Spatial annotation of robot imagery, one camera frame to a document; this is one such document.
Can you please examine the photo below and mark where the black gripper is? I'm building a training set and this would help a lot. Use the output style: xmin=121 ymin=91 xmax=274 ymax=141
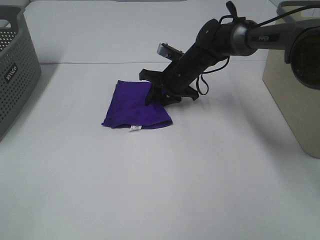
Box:
xmin=138 ymin=44 xmax=218 ymax=108

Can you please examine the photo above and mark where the purple towel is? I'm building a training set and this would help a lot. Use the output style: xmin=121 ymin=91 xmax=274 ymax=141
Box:
xmin=101 ymin=80 xmax=173 ymax=130

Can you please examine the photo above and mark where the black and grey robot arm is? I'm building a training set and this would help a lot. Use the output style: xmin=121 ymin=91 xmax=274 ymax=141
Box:
xmin=139 ymin=1 xmax=320 ymax=106

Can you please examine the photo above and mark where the beige basket with grey rim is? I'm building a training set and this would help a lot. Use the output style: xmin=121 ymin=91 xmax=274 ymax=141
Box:
xmin=262 ymin=12 xmax=320 ymax=158

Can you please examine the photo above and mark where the grey perforated plastic basket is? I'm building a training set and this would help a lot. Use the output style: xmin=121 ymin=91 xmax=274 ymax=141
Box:
xmin=0 ymin=5 xmax=41 ymax=137

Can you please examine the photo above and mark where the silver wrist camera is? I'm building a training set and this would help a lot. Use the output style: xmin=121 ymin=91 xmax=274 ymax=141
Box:
xmin=156 ymin=43 xmax=184 ymax=61

